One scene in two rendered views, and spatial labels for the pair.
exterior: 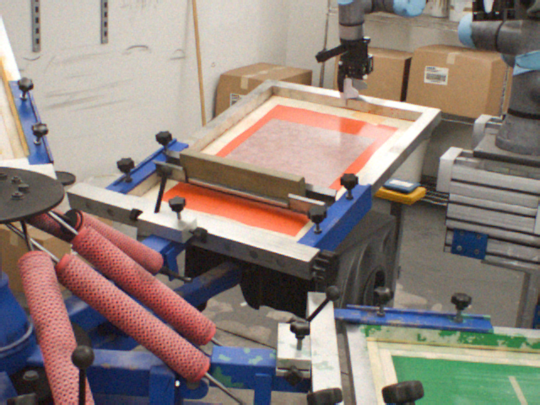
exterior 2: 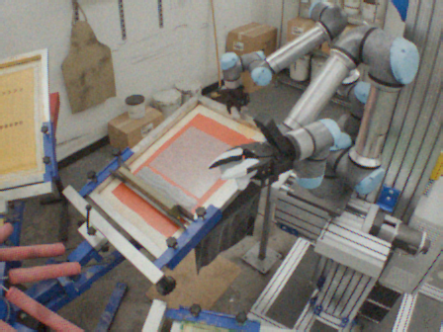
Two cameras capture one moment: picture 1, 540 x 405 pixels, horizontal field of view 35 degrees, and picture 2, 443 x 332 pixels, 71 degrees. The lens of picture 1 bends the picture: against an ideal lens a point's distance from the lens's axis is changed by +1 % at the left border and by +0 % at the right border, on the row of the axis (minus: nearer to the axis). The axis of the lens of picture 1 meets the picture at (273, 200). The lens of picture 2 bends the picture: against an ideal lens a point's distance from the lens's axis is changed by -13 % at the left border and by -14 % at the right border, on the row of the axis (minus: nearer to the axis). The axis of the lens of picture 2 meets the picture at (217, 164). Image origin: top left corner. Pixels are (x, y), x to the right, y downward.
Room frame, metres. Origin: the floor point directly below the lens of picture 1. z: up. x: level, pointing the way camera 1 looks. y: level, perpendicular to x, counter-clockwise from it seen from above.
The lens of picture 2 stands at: (1.03, -0.44, 2.15)
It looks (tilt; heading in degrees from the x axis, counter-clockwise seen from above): 39 degrees down; 13
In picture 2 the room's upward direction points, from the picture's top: straight up
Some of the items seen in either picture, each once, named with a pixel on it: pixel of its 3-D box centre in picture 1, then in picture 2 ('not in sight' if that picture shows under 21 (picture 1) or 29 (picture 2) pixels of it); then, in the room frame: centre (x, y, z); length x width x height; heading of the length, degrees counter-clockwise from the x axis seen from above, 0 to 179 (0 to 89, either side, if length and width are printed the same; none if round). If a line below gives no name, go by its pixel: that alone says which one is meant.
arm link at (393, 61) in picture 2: not in sight; (375, 119); (1.99, -0.72, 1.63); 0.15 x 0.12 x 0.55; 44
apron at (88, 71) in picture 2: not in sight; (85, 55); (3.67, 1.40, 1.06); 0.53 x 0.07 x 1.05; 150
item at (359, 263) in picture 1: (343, 289); (223, 231); (2.18, -0.21, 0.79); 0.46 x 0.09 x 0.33; 150
